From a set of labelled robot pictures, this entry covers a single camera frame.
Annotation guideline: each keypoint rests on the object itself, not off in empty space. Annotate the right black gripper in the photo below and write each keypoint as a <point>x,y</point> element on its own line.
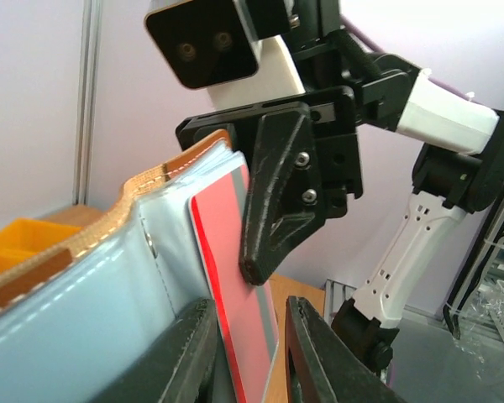
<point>284,204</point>

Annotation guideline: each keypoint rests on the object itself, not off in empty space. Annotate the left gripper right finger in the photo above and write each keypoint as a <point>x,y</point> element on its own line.
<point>320,367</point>

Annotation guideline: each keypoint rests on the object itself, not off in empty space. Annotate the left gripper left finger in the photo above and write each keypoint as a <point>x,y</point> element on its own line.
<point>179,364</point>

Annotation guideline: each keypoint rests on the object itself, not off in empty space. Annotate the brown leather card holder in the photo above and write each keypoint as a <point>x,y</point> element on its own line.
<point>75,316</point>

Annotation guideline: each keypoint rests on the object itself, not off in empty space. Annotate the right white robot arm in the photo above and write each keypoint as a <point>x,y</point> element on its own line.
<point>459,170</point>

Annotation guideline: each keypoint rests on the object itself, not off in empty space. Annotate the yellow three-compartment bin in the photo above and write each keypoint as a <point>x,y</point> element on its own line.
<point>23,238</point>

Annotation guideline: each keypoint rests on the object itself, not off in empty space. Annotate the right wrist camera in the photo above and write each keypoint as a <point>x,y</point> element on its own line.
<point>232,49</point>

